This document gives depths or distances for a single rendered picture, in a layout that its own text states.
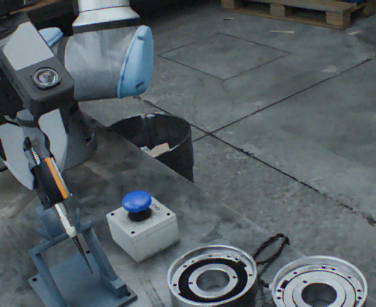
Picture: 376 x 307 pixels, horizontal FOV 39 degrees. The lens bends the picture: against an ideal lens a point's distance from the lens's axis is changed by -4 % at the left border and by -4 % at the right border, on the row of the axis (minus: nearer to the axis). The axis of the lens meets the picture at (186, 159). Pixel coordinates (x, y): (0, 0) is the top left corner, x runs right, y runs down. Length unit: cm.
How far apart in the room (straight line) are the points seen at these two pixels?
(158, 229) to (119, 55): 30
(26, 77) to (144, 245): 32
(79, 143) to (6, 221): 20
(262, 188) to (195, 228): 150
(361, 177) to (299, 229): 42
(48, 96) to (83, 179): 48
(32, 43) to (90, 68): 38
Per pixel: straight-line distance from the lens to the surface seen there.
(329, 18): 410
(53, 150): 61
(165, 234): 75
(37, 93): 49
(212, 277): 68
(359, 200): 219
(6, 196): 98
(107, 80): 90
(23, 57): 52
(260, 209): 216
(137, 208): 72
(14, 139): 59
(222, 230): 77
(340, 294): 63
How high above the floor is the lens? 127
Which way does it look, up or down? 30 degrees down
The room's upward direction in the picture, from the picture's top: 9 degrees counter-clockwise
